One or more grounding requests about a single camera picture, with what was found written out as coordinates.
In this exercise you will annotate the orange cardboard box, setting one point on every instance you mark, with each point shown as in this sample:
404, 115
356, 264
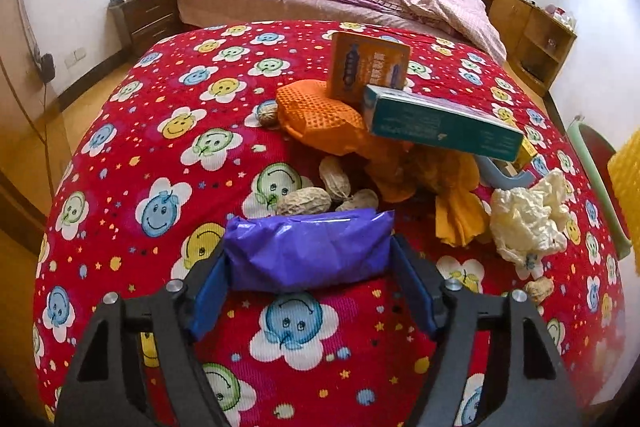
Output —
358, 60

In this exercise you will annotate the purple plastic wrapper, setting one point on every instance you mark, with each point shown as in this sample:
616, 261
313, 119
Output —
283, 254

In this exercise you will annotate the dark wooden nightstand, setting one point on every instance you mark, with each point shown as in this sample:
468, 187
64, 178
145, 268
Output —
142, 23

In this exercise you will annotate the white tissue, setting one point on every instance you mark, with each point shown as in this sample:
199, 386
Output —
527, 223

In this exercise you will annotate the long wooden cabinet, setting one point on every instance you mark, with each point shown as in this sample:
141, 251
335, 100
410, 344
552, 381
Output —
537, 44

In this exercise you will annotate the peanut shell near edge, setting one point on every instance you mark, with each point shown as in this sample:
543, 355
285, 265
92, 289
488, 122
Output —
539, 290

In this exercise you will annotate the peanut shell upright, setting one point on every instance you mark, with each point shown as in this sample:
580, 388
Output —
335, 179

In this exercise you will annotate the teal white cardboard box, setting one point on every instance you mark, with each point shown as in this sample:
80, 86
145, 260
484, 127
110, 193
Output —
399, 115

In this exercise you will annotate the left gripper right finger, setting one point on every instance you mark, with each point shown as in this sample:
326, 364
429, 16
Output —
525, 382

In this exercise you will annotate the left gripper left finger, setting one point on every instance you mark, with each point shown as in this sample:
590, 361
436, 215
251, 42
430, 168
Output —
106, 382

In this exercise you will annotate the green red trash bin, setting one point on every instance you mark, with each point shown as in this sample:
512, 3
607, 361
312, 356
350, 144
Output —
594, 152

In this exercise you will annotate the black wall plug adapter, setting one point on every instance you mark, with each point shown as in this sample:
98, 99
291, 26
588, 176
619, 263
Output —
47, 68

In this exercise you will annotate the green striped wrapper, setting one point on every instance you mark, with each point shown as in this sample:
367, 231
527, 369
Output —
497, 177

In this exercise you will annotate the peanut shell right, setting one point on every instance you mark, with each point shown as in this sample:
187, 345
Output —
363, 199

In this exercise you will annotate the walnut beside orange bag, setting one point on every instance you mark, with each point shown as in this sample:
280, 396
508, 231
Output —
267, 113

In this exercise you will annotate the red smiley flower blanket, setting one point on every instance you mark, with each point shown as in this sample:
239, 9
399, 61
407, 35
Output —
177, 151

